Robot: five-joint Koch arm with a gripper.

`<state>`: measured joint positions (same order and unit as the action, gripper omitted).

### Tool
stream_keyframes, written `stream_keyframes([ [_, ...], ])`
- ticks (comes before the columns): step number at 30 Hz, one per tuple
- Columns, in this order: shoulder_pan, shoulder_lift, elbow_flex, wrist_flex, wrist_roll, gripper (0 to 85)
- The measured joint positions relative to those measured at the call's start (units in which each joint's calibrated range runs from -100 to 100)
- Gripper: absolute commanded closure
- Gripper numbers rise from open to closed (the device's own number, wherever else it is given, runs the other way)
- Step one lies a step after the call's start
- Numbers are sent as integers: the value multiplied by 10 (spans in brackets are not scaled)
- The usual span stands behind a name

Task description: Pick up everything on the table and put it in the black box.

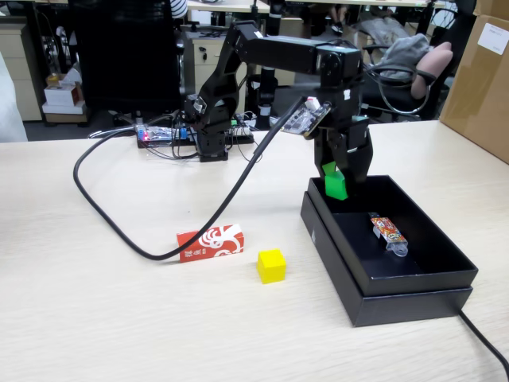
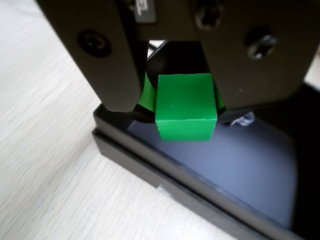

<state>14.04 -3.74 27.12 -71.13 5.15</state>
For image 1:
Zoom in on small white cardboard box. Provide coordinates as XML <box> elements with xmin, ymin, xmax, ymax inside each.
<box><xmin>43</xmin><ymin>81</ymin><xmax>85</xmax><ymax>107</ymax></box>

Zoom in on green cube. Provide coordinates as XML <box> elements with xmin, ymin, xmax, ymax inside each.
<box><xmin>324</xmin><ymin>170</ymin><xmax>349</xmax><ymax>201</ymax></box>

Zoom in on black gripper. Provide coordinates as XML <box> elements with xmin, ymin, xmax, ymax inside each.
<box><xmin>313</xmin><ymin>81</ymin><xmax>375</xmax><ymax>186</ymax></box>

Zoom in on beige drawer cabinet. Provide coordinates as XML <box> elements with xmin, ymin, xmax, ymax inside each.
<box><xmin>0</xmin><ymin>21</ymin><xmax>44</xmax><ymax>123</ymax></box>

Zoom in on yellow cube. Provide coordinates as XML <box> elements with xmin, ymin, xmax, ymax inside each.
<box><xmin>256</xmin><ymin>248</ymin><xmax>288</xmax><ymax>285</ymax></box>

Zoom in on robot controller circuit board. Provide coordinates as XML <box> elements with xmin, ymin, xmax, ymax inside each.
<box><xmin>137</xmin><ymin>123</ymin><xmax>192</xmax><ymax>150</ymax></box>

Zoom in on black open box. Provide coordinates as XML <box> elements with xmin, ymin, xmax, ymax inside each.
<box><xmin>300</xmin><ymin>190</ymin><xmax>474</xmax><ymax>328</ymax></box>

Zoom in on black chair chrome armrests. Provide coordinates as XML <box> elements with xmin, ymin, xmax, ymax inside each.
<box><xmin>359</xmin><ymin>43</ymin><xmax>438</xmax><ymax>123</ymax></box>

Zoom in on pink cushion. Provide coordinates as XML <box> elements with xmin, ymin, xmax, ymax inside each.
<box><xmin>409</xmin><ymin>41</ymin><xmax>455</xmax><ymax>99</ymax></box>

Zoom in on small brown cardboard box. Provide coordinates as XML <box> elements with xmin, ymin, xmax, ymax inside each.
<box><xmin>475</xmin><ymin>0</ymin><xmax>509</xmax><ymax>17</ymax></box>

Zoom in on small orange wrapped packet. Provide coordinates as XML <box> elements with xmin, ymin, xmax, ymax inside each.
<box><xmin>367</xmin><ymin>212</ymin><xmax>410</xmax><ymax>258</ymax></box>

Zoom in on beige cabinet with key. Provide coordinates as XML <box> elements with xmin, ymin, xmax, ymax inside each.
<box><xmin>192</xmin><ymin>37</ymin><xmax>247</xmax><ymax>116</ymax></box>

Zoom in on thick black camera cable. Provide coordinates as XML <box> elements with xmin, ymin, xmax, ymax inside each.
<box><xmin>72</xmin><ymin>99</ymin><xmax>305</xmax><ymax>262</ymax></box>

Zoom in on grey clothing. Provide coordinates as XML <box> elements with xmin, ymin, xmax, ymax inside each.
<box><xmin>375</xmin><ymin>33</ymin><xmax>433</xmax><ymax>80</ymax></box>

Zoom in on black pole stand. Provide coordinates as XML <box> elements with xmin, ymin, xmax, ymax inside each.
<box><xmin>254</xmin><ymin>0</ymin><xmax>282</xmax><ymax>131</ymax></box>

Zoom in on flat white cardboard box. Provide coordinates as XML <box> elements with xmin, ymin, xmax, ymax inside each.
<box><xmin>41</xmin><ymin>101</ymin><xmax>88</xmax><ymax>124</ymax></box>

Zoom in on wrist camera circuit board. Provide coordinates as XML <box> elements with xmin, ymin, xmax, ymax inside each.
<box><xmin>280</xmin><ymin>96</ymin><xmax>333</xmax><ymax>138</ymax></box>

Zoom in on red white patterned box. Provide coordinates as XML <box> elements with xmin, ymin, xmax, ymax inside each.
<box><xmin>176</xmin><ymin>224</ymin><xmax>246</xmax><ymax>264</ymax></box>

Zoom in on large brown cardboard box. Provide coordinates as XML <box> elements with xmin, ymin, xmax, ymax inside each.
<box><xmin>439</xmin><ymin>14</ymin><xmax>509</xmax><ymax>165</ymax></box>

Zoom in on black board green connector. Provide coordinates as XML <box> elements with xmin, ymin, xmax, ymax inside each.
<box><xmin>227</xmin><ymin>119</ymin><xmax>256</xmax><ymax>146</ymax></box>

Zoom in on white fabric garment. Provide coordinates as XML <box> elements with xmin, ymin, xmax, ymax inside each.
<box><xmin>0</xmin><ymin>51</ymin><xmax>28</xmax><ymax>143</ymax></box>

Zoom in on black cardboard box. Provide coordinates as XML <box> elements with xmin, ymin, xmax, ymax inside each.
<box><xmin>308</xmin><ymin>173</ymin><xmax>479</xmax><ymax>298</ymax></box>

